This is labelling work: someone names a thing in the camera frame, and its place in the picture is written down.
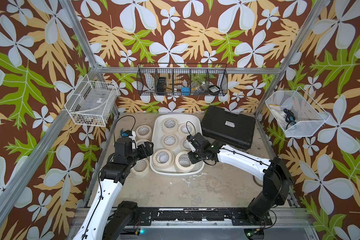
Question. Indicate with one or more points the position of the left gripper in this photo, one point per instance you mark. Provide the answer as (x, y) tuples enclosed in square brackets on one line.
[(148, 149)]

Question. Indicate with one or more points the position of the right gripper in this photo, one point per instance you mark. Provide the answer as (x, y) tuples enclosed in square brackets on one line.
[(192, 160)]

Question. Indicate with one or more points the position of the masking tape roll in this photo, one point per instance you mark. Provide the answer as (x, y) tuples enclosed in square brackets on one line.
[(170, 126), (186, 129), (170, 142), (163, 159), (141, 141), (183, 163), (141, 168), (144, 132), (184, 144)]

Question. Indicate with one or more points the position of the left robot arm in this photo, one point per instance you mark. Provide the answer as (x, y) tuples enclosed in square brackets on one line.
[(98, 224)]

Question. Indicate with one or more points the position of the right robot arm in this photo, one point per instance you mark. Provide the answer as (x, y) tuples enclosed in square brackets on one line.
[(274, 174)]

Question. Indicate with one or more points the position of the white plastic storage box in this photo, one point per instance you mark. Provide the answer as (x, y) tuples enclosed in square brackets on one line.
[(157, 141)]

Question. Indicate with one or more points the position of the black box in basket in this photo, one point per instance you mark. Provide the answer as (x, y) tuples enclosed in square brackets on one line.
[(161, 86)]

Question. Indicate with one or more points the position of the black plastic tool case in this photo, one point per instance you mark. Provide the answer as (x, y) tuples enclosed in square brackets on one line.
[(236, 130)]

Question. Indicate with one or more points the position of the blue item in basket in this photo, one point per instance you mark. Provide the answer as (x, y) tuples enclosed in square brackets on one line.
[(185, 91)]

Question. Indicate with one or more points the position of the white mesh basket right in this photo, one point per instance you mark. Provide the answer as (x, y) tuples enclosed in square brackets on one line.
[(297, 113)]

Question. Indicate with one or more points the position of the white wire basket left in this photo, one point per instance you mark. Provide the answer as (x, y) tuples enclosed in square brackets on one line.
[(92, 102)]

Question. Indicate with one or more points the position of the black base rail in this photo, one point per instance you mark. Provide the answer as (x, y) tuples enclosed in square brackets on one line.
[(237, 216)]

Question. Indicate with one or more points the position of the black wire basket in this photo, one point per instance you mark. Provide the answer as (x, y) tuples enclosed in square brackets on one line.
[(202, 79)]

